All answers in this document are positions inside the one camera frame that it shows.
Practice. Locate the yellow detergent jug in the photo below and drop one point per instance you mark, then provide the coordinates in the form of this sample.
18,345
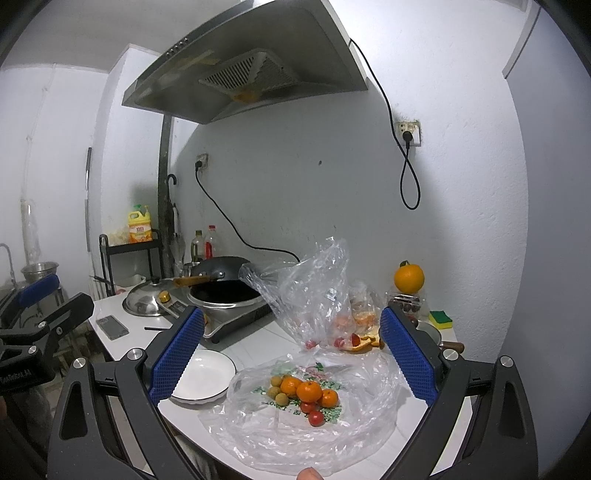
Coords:
139,224

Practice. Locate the steel dome pot lid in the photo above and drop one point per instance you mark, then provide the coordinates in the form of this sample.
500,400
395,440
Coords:
142,300

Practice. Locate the yellow green sponge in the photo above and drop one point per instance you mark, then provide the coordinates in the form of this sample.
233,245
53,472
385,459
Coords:
440,320

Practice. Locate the black metal rack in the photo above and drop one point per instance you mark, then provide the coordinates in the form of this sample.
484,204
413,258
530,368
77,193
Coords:
121,261

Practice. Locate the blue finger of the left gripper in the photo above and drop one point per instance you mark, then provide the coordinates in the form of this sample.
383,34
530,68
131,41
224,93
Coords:
38,342
38,290

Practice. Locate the large mandarin orange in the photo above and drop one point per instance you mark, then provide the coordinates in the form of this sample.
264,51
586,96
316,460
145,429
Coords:
309,392

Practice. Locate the grey smartphone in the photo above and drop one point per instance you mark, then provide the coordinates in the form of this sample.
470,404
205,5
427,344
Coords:
111,327

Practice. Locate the right wall socket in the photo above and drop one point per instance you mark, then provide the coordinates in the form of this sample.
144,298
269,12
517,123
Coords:
410,133

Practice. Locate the crumpled clear plastic bag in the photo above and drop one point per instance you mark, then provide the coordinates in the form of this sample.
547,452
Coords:
314,300

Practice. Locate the oil bottle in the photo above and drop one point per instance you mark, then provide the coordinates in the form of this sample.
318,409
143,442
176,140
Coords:
197,247

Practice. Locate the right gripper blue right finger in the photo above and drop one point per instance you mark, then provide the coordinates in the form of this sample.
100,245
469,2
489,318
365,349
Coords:
417,369

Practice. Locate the steel induction cooker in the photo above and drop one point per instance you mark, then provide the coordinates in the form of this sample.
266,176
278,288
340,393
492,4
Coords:
221,319

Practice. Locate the black wok with wooden handle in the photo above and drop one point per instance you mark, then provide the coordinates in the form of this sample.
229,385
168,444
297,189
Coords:
215,269

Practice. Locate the tan longan fruit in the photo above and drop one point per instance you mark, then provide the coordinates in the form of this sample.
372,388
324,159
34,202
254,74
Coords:
276,381
273,392
282,399

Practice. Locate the clear box of dark fruit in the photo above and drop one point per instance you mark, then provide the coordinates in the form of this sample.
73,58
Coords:
413,305

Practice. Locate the flat printed plastic bag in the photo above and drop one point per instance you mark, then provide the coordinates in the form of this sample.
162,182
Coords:
278,437

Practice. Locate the left wall socket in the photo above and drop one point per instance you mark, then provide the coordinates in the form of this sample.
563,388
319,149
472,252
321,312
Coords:
201,162

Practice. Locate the steel pot by sink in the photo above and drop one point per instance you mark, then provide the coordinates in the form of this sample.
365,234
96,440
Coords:
39,270

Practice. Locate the wall socket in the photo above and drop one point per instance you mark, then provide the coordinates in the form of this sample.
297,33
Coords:
201,162
410,133

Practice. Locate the orange peel pieces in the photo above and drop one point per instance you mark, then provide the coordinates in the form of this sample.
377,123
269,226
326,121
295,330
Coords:
363,344

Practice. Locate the yellow orange on box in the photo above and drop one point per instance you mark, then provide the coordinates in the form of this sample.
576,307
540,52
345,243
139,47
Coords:
409,278

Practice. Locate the red capped sauce bottle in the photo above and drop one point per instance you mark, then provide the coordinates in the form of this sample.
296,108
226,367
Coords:
210,242

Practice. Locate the small mandarin orange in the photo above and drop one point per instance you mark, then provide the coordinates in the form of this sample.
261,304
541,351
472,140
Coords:
329,399

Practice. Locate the black umbrella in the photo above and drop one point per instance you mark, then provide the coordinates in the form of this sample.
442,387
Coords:
176,242

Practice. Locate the steel range hood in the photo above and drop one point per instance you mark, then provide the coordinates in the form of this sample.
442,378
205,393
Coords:
253,55

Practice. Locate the white round plate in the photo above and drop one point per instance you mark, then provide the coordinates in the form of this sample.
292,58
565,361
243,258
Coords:
205,378

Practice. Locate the red cherry tomato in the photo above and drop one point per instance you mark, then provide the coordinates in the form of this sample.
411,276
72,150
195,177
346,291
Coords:
316,418
308,407

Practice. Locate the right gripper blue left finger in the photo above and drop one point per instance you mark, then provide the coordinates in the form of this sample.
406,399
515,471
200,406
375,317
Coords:
170,351

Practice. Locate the steel saucepan with lid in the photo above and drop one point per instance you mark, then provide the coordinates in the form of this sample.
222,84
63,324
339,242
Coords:
436,336

